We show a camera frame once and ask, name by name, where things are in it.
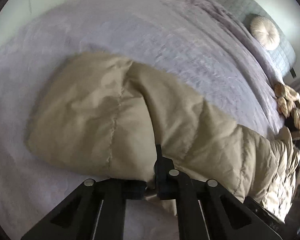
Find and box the grey quilted headboard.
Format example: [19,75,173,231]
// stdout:
[215,0,296,76]

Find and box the beige quilted comforter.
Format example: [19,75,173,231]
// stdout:
[26,52,299,220]

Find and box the round cream cushion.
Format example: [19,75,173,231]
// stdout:
[250,16,280,51]

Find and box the lavender bedspread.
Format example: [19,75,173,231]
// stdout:
[0,0,283,239]

